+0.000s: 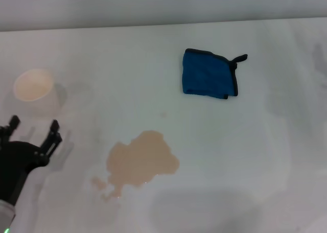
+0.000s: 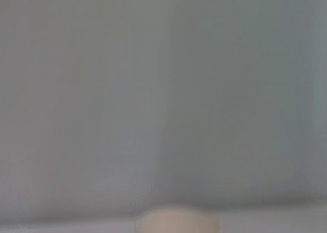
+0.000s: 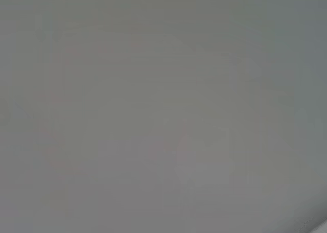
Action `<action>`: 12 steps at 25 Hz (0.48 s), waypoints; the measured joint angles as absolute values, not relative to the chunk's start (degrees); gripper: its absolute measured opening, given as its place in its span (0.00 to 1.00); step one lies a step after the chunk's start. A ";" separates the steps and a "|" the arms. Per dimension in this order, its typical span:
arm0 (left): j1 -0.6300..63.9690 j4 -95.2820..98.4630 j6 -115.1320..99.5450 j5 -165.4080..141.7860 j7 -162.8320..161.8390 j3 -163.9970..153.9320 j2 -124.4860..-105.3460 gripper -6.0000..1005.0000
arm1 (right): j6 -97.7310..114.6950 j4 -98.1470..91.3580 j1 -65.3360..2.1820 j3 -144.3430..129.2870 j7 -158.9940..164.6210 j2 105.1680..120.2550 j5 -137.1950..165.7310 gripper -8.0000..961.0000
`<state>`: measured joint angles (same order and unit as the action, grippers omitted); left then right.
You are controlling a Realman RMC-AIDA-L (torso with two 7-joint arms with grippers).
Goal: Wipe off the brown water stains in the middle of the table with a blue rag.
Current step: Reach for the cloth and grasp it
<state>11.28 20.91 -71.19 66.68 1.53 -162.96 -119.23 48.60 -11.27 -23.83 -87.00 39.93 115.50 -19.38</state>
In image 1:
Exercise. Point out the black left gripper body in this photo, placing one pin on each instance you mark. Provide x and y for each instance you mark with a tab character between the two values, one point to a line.
15	164

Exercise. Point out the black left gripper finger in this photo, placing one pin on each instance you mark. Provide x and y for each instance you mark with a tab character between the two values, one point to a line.
11	128
53	138

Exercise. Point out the white paper cup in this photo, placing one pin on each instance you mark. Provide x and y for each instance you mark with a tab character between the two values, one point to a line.
33	87

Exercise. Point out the blue rag with black trim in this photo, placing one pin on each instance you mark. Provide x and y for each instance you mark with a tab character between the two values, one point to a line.
207	74

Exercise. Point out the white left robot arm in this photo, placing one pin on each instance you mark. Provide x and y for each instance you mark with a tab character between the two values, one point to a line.
5	215

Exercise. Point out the brown water stain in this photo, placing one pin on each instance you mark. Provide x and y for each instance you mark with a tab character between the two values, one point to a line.
140	159

